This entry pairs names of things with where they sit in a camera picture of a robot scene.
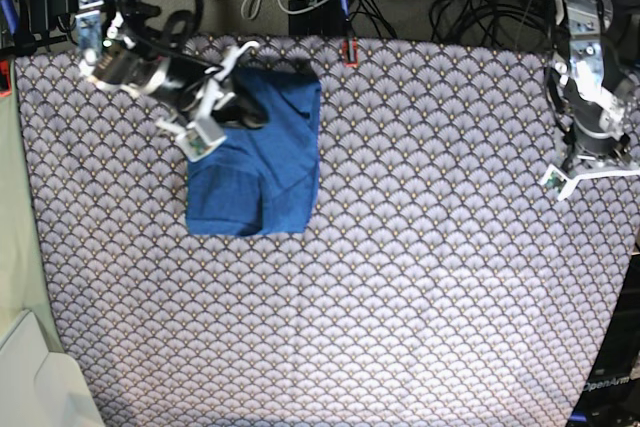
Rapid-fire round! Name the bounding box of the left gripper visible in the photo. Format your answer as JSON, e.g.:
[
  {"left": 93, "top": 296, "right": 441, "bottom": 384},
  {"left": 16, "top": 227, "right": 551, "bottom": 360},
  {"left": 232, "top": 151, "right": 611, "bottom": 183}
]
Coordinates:
[{"left": 568, "top": 101, "right": 628, "bottom": 160}]

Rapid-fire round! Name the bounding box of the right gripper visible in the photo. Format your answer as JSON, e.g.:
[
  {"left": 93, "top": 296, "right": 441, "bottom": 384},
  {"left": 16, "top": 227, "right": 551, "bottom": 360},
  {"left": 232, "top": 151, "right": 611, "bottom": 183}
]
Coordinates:
[{"left": 79, "top": 44, "right": 269, "bottom": 130}]

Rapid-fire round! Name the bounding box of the blue long-sleeve T-shirt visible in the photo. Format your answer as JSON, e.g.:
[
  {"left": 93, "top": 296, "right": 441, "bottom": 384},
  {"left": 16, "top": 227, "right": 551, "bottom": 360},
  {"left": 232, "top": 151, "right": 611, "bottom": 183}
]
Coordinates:
[{"left": 185, "top": 68, "right": 321, "bottom": 237}]

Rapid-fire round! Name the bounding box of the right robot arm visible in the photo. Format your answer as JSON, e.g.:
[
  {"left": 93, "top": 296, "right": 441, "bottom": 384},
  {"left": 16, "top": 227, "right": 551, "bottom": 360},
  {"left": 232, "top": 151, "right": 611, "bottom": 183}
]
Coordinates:
[{"left": 76, "top": 0, "right": 269, "bottom": 129}]

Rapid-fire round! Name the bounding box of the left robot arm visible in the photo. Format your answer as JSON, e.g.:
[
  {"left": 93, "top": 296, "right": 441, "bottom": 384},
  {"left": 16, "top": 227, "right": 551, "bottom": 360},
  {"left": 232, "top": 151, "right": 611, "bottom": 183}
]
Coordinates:
[{"left": 545, "top": 0, "right": 633, "bottom": 162}]

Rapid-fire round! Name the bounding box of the fan-patterned table cloth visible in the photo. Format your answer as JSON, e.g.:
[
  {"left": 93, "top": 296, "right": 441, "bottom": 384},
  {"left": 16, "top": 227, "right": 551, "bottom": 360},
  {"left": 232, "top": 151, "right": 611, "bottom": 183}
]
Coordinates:
[{"left": 16, "top": 37, "right": 639, "bottom": 426}]

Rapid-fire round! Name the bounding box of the black OpenArm case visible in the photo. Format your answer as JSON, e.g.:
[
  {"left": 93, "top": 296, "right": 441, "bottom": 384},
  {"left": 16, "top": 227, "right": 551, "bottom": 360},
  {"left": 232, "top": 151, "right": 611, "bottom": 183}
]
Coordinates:
[{"left": 567, "top": 253, "right": 639, "bottom": 426}]

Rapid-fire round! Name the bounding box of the white plastic bin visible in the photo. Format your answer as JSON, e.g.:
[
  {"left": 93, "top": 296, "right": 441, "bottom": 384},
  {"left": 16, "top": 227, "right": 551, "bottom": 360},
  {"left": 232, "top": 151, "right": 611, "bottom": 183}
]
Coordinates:
[{"left": 1, "top": 310, "right": 104, "bottom": 426}]

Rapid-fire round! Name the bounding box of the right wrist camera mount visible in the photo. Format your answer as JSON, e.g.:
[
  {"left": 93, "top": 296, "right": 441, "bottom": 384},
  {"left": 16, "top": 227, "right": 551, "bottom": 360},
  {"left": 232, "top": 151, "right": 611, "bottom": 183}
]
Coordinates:
[{"left": 155, "top": 40, "right": 260, "bottom": 162}]

